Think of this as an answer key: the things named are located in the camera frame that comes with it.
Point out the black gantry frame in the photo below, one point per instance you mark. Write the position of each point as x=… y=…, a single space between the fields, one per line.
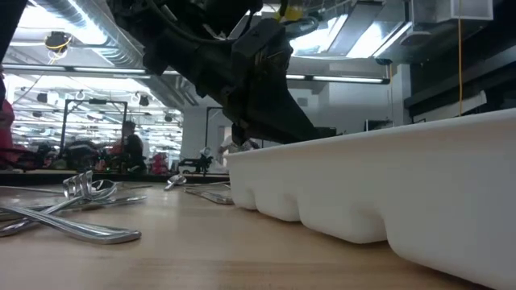
x=96 y=101
x=206 y=133

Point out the dark distant equipment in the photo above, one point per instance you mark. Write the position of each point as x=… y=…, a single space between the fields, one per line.
x=197 y=163

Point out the silver ventilation duct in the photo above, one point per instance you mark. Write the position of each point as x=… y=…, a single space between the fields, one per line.
x=101 y=24

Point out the silver knife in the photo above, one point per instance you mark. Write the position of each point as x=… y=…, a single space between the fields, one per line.
x=129 y=199

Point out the red equipment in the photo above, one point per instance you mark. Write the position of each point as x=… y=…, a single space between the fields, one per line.
x=115 y=150
x=159 y=163

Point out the person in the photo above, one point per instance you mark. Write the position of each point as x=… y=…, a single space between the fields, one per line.
x=133 y=149
x=230 y=146

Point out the long ceiling light strip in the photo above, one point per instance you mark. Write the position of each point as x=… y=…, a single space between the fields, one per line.
x=109 y=70

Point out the silver spoon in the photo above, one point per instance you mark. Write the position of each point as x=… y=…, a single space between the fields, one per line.
x=105 y=188
x=177 y=179
x=101 y=234

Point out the white ceiling unit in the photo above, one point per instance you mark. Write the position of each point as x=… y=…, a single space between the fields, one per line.
x=451 y=10

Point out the black monitor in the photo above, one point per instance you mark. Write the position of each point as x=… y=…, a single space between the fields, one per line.
x=328 y=133
x=379 y=125

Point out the white shelf board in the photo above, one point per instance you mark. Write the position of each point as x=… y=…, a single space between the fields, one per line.
x=443 y=108

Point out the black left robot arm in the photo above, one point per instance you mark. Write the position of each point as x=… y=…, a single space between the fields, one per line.
x=133 y=16

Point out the white cutlery tray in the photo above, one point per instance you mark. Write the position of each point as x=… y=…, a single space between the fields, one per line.
x=403 y=181

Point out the black table frame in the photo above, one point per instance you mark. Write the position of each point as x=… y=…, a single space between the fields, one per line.
x=48 y=178

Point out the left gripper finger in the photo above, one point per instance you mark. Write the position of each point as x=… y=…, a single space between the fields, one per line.
x=242 y=133
x=282 y=117

